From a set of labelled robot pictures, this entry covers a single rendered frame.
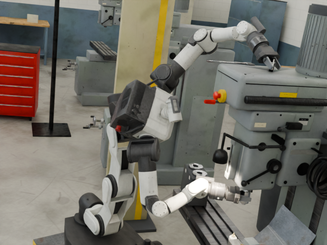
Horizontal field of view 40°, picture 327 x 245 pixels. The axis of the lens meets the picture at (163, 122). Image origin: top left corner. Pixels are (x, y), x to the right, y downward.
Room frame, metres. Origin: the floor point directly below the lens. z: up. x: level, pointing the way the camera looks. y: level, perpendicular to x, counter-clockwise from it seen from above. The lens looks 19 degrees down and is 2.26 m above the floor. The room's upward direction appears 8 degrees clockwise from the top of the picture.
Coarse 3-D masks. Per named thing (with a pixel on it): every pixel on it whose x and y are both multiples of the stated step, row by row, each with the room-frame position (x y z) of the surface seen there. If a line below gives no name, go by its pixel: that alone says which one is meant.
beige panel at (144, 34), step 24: (144, 0) 3.63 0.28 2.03; (168, 0) 3.69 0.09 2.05; (120, 24) 3.61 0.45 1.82; (144, 24) 3.63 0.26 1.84; (168, 24) 3.70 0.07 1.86; (120, 48) 3.57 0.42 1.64; (144, 48) 3.64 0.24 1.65; (168, 48) 3.71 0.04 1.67; (120, 72) 3.58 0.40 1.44; (144, 72) 3.65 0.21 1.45; (120, 144) 3.60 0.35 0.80; (144, 216) 3.70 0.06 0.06
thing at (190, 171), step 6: (186, 168) 2.62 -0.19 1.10; (192, 168) 2.60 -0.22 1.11; (198, 168) 2.60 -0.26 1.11; (186, 174) 2.60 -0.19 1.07; (192, 174) 2.53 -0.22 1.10; (198, 174) 2.52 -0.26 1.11; (204, 174) 2.53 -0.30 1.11; (186, 180) 2.57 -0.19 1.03; (192, 180) 2.47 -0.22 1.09; (198, 198) 2.48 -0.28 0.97; (204, 198) 2.49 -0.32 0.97; (192, 204) 2.47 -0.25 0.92; (198, 204) 2.48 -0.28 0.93; (204, 204) 2.49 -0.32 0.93
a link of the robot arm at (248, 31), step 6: (252, 18) 2.23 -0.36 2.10; (240, 24) 2.20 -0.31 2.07; (246, 24) 2.18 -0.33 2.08; (258, 24) 2.19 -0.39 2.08; (240, 30) 2.19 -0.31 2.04; (246, 30) 2.17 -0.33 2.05; (252, 30) 2.18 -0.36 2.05; (258, 30) 2.17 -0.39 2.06; (264, 30) 2.17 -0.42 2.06; (246, 36) 2.19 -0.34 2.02; (252, 36) 2.15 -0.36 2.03; (246, 42) 2.18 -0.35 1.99
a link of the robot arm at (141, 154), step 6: (132, 144) 2.06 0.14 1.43; (138, 144) 2.05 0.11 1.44; (144, 144) 2.04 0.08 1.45; (150, 144) 2.04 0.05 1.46; (132, 150) 2.02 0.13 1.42; (138, 150) 2.01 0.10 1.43; (144, 150) 2.01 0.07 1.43; (150, 150) 2.01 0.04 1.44; (132, 156) 2.01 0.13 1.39; (138, 156) 2.00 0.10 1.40; (144, 156) 2.00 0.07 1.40; (150, 156) 2.00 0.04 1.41; (138, 162) 2.01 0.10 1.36; (144, 162) 1.99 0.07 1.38; (150, 162) 1.99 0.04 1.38; (138, 168) 2.01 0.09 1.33; (144, 168) 1.98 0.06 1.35; (150, 168) 1.98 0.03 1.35
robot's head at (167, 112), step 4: (168, 104) 2.11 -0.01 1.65; (176, 104) 2.11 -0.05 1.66; (164, 108) 2.15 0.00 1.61; (168, 108) 2.11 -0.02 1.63; (176, 108) 2.10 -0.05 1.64; (164, 112) 2.13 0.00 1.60; (168, 112) 2.12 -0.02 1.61; (172, 112) 2.08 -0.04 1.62; (180, 112) 2.10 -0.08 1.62; (164, 116) 2.13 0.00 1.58; (168, 116) 2.09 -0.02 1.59; (172, 116) 2.07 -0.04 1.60; (176, 116) 2.07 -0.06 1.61; (180, 116) 2.08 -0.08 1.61; (172, 120) 2.07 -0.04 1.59; (176, 120) 2.06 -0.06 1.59; (180, 120) 2.08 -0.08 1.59
